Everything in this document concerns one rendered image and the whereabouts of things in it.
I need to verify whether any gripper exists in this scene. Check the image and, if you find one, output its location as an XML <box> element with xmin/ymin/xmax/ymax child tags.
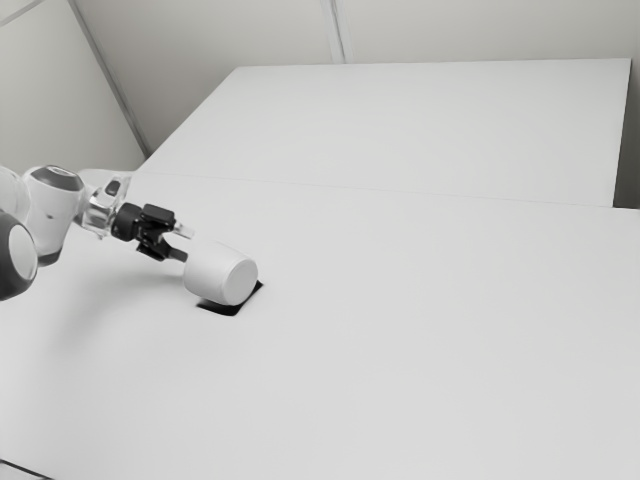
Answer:
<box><xmin>110</xmin><ymin>201</ymin><xmax>196</xmax><ymax>263</ymax></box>

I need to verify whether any white mug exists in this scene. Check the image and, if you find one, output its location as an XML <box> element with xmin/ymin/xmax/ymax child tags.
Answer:
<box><xmin>182</xmin><ymin>241</ymin><xmax>259</xmax><ymax>306</ymax></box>

